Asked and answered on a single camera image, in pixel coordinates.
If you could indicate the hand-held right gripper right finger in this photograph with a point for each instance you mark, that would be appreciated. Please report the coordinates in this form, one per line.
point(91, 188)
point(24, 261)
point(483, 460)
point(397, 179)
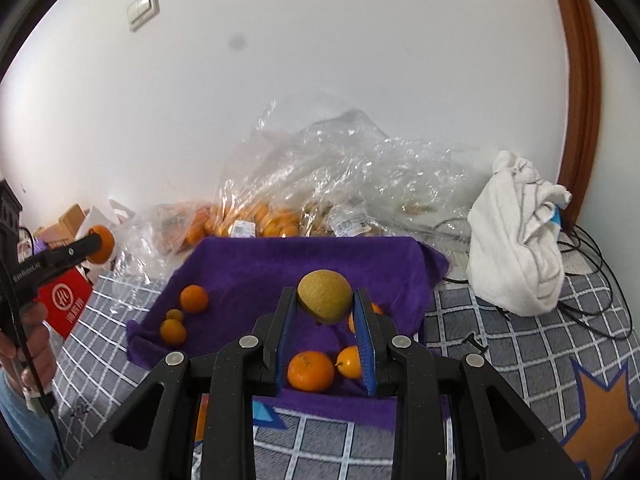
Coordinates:
point(366, 360)

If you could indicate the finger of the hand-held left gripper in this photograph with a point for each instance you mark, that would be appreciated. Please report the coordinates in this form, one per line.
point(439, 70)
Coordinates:
point(75, 254)

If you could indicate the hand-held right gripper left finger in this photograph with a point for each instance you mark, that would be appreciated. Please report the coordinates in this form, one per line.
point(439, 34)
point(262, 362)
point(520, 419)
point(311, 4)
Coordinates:
point(286, 355)

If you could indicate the glossy round orange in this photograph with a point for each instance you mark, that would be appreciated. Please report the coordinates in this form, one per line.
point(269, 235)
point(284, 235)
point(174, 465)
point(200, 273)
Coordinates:
point(350, 361)

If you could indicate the large bumpy mandarin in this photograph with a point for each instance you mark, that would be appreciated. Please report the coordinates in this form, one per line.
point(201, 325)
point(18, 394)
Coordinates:
point(310, 371)

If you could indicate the orange with dented stem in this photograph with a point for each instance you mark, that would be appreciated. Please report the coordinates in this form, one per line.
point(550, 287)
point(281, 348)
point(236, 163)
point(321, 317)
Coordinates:
point(104, 247)

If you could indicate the yellow-green pear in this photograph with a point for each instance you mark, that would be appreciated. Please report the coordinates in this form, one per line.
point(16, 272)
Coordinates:
point(325, 295)

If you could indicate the small oval orange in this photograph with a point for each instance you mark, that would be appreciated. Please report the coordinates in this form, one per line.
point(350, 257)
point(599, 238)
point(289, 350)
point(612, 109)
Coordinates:
point(173, 332)

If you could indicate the small reddish round fruit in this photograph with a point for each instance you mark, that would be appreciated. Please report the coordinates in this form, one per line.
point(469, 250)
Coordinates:
point(174, 315)

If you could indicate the person's left hand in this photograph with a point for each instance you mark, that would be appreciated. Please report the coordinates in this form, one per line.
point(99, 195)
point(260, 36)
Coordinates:
point(40, 350)

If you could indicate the cardboard box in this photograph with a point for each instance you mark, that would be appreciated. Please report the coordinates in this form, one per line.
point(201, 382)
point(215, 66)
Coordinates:
point(70, 217)

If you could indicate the red packet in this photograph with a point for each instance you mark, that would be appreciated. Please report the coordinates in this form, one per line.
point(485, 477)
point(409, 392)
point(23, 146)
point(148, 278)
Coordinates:
point(62, 305)

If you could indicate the small clear plastic bag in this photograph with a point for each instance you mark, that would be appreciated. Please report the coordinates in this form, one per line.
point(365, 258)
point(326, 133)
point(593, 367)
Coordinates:
point(145, 245)

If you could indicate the purple fleece towel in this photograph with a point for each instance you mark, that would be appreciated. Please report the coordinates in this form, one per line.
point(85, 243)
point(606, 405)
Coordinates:
point(240, 270)

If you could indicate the medium smooth orange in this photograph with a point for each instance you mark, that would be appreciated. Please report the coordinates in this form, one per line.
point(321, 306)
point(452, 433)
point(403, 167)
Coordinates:
point(200, 420)

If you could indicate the small black clip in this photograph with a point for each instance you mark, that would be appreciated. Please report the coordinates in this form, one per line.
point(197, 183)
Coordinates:
point(475, 342)

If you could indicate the grey checkered bed sheet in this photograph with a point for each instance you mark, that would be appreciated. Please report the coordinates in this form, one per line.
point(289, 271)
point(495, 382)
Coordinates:
point(500, 360)

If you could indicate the white crumpled cloth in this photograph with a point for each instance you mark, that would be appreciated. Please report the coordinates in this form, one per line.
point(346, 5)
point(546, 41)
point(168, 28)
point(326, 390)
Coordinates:
point(515, 250)

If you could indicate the large clear plastic bag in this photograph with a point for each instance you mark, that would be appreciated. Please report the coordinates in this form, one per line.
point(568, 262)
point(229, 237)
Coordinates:
point(350, 160)

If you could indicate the white wall light switch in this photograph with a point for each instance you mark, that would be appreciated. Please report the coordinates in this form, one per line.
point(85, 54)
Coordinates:
point(143, 8)

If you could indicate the brown wooden door frame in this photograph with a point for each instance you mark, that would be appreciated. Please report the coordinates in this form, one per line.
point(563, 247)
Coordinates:
point(575, 85)

